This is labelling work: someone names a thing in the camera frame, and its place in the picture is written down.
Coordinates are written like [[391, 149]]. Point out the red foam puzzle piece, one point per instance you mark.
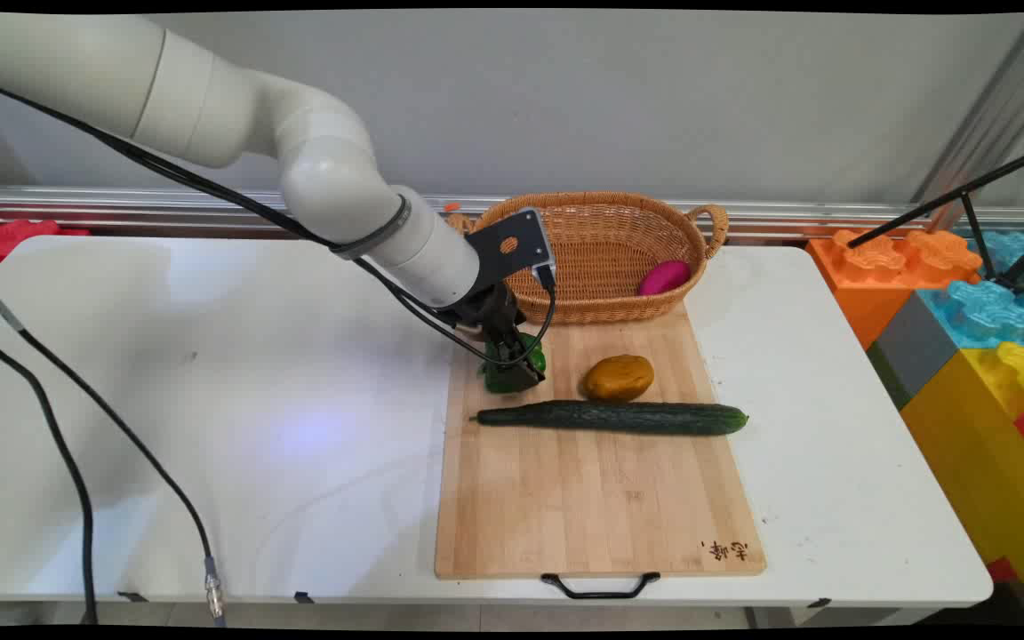
[[10, 238]]

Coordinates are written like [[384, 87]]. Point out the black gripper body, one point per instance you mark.
[[492, 311]]

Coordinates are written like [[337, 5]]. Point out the brown potato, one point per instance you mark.
[[619, 379]]

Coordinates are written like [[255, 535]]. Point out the long green cucumber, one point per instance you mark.
[[619, 418]]

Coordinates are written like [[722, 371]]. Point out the aluminium rail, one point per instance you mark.
[[165, 206]]

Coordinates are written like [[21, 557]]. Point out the black tripod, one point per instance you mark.
[[948, 194]]

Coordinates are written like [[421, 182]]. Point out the magenta sweet potato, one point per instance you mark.
[[664, 277]]

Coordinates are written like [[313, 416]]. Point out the wooden cutting board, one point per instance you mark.
[[596, 498]]

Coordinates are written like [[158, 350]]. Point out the grey foam block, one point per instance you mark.
[[912, 347]]

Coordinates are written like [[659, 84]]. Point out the aluminium diagonal post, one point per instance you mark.
[[992, 107]]

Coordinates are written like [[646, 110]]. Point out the blue foam block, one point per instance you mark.
[[988, 307]]

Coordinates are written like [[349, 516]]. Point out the woven wicker basket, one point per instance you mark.
[[605, 253]]

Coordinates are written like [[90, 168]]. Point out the green bell pepper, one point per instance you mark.
[[501, 383]]

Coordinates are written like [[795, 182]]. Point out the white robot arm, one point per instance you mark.
[[325, 169]]

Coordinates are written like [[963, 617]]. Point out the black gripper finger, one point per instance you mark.
[[530, 366], [496, 352]]

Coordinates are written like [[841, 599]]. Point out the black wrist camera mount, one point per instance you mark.
[[512, 244]]

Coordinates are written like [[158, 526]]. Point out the orange foam block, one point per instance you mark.
[[868, 280]]

